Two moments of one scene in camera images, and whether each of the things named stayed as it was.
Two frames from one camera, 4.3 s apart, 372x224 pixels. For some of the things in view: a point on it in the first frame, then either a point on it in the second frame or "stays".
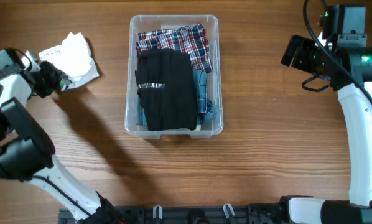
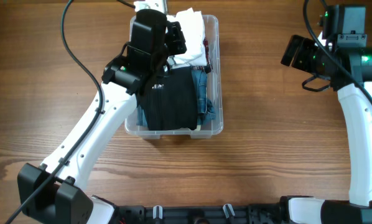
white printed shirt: (73, 58) → (191, 22)
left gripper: (60, 78) → (179, 36)
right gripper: (305, 45) stays
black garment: (164, 80) stays
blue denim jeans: (205, 109) stays
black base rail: (254, 213) stays
